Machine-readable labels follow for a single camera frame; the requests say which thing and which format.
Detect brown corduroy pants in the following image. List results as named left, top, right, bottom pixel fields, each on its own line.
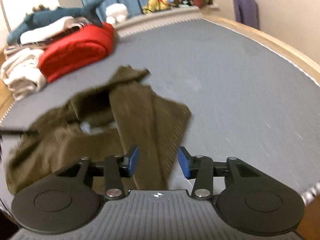
left=4, top=66, right=191, bottom=194

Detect red folded blanket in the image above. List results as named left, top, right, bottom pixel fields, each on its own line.
left=38, top=22, right=115, bottom=83

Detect white folded clothes pile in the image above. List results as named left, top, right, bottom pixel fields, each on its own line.
left=0, top=16, right=89, bottom=102

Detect blue shark plush toy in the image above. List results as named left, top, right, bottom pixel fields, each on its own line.
left=7, top=0, right=105, bottom=46

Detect purple yoga mat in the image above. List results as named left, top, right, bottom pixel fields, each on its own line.
left=233, top=0, right=260, bottom=30

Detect yellow plush toy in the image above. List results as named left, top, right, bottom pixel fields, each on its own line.
left=142, top=0, right=176, bottom=14

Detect wooden bed frame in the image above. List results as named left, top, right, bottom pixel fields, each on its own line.
left=202, top=12, right=319, bottom=83

